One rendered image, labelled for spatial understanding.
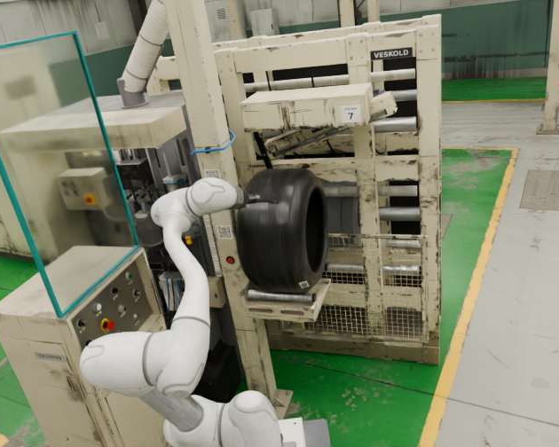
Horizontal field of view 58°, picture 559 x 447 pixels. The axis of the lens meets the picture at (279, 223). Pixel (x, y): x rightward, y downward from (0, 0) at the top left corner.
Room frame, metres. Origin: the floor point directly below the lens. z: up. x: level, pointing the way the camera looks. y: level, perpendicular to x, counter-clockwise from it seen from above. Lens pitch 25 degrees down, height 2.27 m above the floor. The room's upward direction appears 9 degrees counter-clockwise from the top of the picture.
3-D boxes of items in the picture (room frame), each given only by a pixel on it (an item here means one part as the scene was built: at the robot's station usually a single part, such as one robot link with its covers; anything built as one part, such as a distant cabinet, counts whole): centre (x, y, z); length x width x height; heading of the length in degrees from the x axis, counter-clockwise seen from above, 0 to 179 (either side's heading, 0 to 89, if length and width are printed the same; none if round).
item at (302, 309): (2.08, 0.05, 0.84); 0.36 x 0.09 x 0.06; 69
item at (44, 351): (1.90, 0.92, 0.63); 0.56 x 0.41 x 1.27; 159
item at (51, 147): (1.85, 0.76, 1.75); 0.55 x 0.02 x 0.95; 159
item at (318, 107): (2.44, -0.22, 1.71); 0.61 x 0.25 x 0.15; 69
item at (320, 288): (2.21, 0.00, 0.80); 0.37 x 0.36 x 0.02; 159
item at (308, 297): (2.08, 0.05, 0.90); 0.35 x 0.05 x 0.05; 69
